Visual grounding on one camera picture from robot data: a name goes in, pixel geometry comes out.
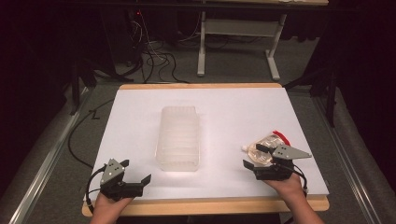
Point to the black metal stand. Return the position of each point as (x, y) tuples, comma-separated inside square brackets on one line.
[(327, 87), (81, 81)]

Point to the white metal desk frame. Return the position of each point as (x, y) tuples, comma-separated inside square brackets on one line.
[(239, 28)]

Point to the clear pouch with red cap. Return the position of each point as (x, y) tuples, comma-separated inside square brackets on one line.
[(264, 149)]

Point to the person's left hand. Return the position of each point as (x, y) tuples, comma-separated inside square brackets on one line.
[(109, 203)]

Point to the metal floor rail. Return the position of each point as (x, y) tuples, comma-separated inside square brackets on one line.
[(345, 155), (46, 161)]

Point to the clear plastic container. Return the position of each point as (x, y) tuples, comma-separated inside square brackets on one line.
[(178, 140)]

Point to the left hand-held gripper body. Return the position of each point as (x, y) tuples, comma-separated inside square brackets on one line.
[(115, 183)]

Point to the person's right hand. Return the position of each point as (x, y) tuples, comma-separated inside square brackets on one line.
[(286, 186)]

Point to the white table cover sheet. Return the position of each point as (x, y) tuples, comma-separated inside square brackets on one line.
[(218, 124)]

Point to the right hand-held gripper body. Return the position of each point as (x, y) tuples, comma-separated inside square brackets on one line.
[(280, 165)]

